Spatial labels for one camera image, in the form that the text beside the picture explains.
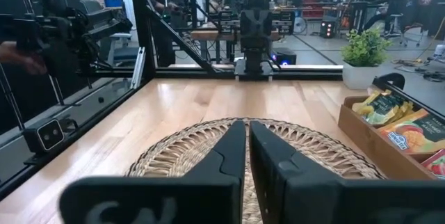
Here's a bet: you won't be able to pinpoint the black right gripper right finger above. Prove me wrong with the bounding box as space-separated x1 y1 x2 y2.
248 120 445 224

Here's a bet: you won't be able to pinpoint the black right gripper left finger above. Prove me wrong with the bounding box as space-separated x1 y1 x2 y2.
58 119 247 224

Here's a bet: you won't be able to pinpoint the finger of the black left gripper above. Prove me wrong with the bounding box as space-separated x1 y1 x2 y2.
272 10 296 36
218 10 241 37

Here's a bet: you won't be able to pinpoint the orange tea packet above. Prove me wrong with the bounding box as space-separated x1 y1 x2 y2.
377 108 445 154

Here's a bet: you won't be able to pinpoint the red tea packet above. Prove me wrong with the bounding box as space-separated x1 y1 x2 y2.
420 149 445 179

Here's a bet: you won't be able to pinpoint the wooden workbench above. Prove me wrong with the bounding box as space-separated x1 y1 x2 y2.
190 29 282 65

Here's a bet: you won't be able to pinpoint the round floor fan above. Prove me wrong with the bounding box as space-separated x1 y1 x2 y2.
293 17 309 35

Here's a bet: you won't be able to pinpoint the black computer tower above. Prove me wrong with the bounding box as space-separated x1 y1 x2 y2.
270 47 298 66

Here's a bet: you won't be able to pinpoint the black speaker box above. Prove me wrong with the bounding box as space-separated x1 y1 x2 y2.
319 19 338 39

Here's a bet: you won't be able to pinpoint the round woven placemat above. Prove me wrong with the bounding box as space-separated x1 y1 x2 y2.
124 117 387 224

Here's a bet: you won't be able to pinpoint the wooden organizer box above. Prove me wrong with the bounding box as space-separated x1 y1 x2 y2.
337 90 445 182

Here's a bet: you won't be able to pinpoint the green plant in white pot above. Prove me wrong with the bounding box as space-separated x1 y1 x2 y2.
340 28 393 90

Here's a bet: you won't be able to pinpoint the blue office chair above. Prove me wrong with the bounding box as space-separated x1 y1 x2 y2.
106 32 140 67

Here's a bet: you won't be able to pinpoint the black office chair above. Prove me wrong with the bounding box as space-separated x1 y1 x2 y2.
385 13 423 47

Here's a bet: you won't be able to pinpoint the person's hand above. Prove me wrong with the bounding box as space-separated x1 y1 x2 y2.
0 40 48 76

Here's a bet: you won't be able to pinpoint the black aluminium table frame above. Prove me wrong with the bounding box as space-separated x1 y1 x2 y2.
0 0 445 200

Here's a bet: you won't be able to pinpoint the silver aluminium bracket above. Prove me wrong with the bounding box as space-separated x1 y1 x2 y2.
130 46 146 90

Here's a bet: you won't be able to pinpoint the black arched bracket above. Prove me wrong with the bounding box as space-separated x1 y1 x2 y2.
377 72 407 91

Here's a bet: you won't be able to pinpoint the black floor cables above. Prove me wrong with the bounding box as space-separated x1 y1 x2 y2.
392 56 445 82

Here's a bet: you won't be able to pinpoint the small black table camera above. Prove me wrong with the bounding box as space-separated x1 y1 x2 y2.
22 118 67 154

